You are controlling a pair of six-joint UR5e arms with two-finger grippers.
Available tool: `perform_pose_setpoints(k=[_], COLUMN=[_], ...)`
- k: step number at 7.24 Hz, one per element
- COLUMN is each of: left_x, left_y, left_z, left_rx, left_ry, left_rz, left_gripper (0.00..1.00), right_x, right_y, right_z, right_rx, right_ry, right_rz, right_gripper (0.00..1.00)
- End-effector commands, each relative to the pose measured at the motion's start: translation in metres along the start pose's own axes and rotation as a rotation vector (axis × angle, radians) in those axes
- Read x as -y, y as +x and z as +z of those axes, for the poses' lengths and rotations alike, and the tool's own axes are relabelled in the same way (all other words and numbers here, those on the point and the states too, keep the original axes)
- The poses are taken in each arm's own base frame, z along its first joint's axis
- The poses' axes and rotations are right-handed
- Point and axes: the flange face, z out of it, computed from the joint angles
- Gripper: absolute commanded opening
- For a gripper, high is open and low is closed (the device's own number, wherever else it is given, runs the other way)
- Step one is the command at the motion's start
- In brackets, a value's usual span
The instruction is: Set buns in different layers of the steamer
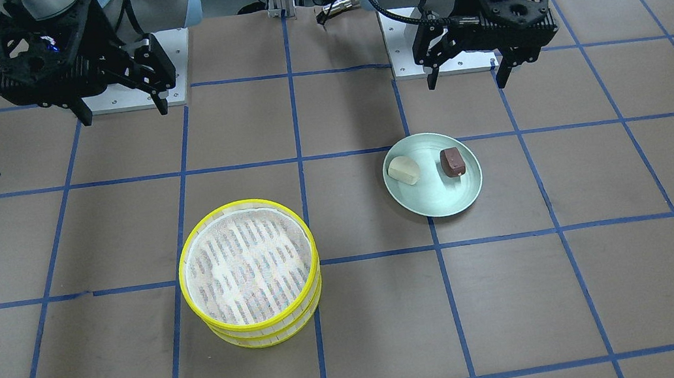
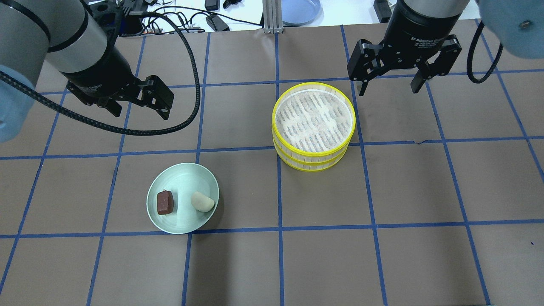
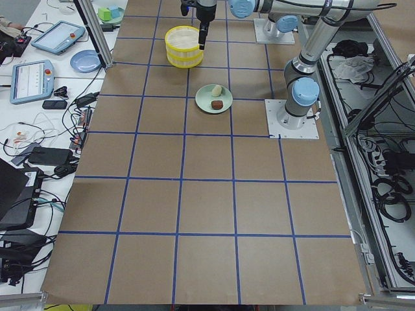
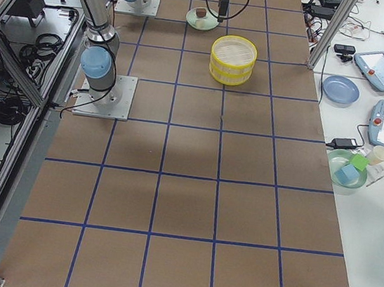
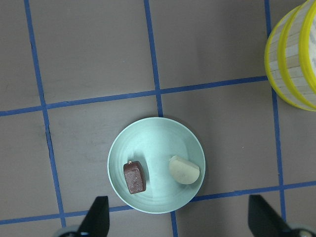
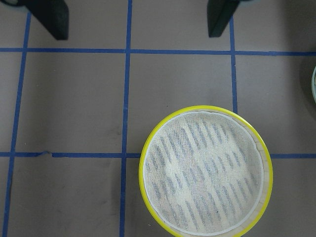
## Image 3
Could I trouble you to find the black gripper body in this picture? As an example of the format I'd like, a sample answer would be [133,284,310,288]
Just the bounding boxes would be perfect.
[180,0,217,22]

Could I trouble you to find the yellow steamer layer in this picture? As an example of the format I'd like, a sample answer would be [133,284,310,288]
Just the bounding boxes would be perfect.
[167,52,204,69]
[165,25,200,58]

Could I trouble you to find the white steamed bun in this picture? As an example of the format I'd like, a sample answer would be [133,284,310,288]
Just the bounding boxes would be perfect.
[211,84,222,97]

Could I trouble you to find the brown bun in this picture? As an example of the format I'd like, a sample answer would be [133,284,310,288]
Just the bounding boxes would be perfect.
[211,100,224,110]

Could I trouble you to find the light green plate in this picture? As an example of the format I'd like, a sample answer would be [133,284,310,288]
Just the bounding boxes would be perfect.
[195,84,233,114]

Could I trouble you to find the blue foam block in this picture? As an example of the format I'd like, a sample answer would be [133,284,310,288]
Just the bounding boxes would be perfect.
[107,5,121,19]

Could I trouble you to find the green plate with blocks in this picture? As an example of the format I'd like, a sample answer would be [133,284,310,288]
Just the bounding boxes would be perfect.
[97,5,125,25]

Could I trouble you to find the green foam block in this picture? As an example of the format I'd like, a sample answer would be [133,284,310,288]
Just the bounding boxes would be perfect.
[97,7,112,21]

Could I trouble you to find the blue plate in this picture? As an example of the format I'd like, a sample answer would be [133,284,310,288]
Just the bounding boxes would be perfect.
[70,50,101,73]

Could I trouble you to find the upper teach pendant tablet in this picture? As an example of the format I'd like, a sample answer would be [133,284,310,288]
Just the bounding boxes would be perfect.
[31,21,86,55]

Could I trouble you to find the teach pendant tablet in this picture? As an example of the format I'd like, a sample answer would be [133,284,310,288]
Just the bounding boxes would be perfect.
[31,21,86,55]
[10,60,54,104]

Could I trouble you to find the white crumpled cloth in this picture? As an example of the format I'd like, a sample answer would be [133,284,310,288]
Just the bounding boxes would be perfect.
[333,56,375,84]

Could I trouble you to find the black phone device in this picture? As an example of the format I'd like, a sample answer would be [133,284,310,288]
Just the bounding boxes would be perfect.
[42,100,67,110]

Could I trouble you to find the lower teach pendant tablet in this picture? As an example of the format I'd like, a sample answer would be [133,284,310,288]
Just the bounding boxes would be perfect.
[10,60,54,104]

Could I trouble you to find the black power adapter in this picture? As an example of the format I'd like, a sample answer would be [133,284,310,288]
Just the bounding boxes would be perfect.
[28,147,73,166]

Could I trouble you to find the black laptop computer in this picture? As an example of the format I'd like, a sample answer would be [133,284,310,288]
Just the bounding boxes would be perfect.
[1,159,43,231]

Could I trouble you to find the aluminium frame post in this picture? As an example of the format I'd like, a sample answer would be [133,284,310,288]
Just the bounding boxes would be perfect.
[73,0,113,70]

